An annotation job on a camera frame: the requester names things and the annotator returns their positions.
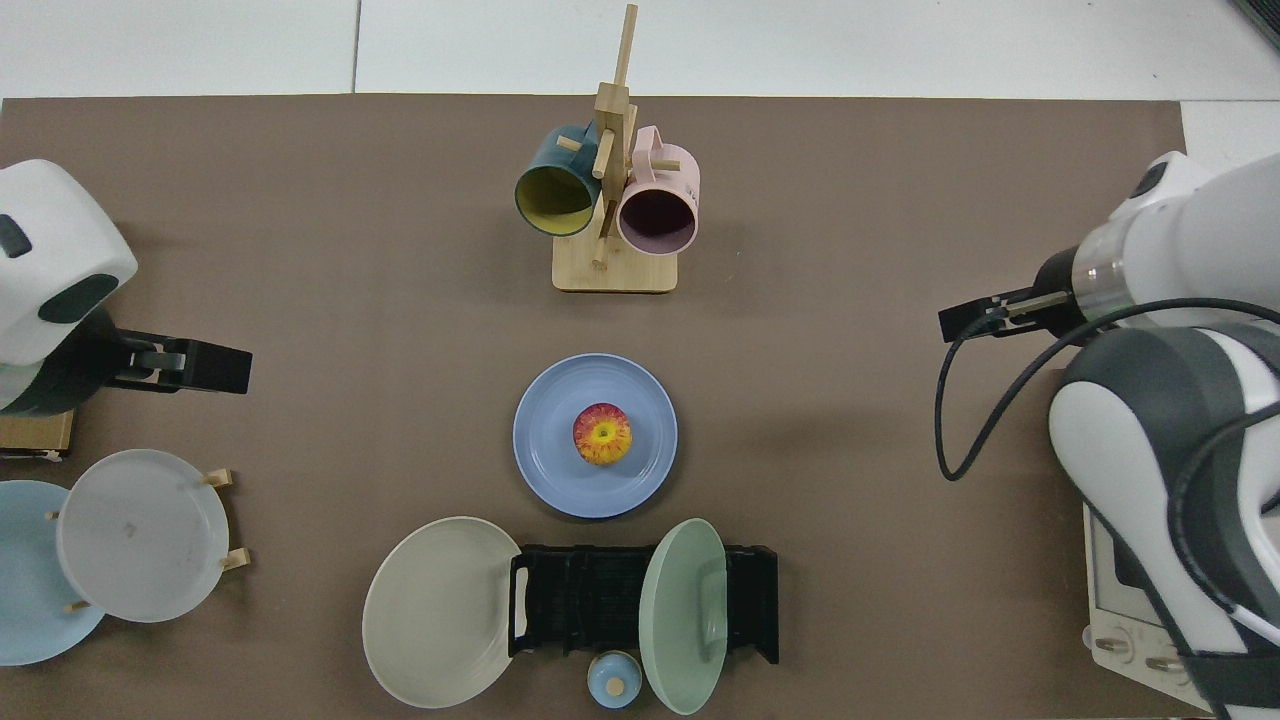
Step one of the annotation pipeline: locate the red yellow apple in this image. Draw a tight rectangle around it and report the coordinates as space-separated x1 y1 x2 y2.
572 403 634 467

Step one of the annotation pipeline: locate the grey plate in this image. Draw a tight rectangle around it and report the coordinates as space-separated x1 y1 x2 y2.
56 449 231 624

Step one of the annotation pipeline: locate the wooden plate stand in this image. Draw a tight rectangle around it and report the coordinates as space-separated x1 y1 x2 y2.
45 468 251 613

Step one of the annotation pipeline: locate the light blue plate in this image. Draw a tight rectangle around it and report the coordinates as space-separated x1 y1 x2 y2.
0 480 107 667

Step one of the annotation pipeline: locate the beige plate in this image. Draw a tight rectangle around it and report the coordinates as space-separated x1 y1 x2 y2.
362 516 523 710

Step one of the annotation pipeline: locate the black dish rack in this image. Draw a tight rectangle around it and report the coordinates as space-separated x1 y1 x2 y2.
508 544 780 666

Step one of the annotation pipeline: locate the pale green plate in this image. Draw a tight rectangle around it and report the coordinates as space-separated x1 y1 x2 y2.
639 518 729 716

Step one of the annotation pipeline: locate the brown table cloth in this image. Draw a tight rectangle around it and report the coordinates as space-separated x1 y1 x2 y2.
0 95 1211 720

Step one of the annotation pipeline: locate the pale toaster oven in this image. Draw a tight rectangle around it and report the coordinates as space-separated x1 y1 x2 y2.
1083 500 1231 713

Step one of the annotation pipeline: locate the dark grey bar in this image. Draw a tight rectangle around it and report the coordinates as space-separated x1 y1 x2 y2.
1235 0 1280 51

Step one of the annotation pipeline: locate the dark blue mug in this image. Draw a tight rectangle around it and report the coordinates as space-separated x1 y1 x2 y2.
514 123 604 238

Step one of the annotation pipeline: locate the pink mug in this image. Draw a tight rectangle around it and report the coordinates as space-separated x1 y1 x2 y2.
616 125 701 256

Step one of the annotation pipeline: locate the wooden cup stand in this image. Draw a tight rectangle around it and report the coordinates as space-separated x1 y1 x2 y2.
552 3 679 294

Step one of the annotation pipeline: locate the small blue round thing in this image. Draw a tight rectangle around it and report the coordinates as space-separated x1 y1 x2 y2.
587 650 643 710

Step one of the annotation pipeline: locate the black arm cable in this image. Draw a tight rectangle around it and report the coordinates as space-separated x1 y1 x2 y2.
935 298 1280 483

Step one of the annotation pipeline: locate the wire basket with wooden floor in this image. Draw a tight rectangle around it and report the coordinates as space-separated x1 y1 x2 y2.
0 405 76 461

